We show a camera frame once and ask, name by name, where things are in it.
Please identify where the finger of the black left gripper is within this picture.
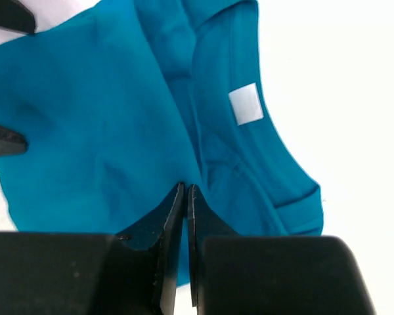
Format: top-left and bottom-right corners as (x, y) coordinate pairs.
(0, 126), (28, 156)
(0, 0), (36, 34)

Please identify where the blue t shirt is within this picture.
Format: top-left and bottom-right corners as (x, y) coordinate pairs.
(0, 0), (324, 289)

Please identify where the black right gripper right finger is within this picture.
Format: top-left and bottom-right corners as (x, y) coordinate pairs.
(187, 185), (315, 314)

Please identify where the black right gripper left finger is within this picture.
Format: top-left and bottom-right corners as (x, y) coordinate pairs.
(88, 183), (185, 314)

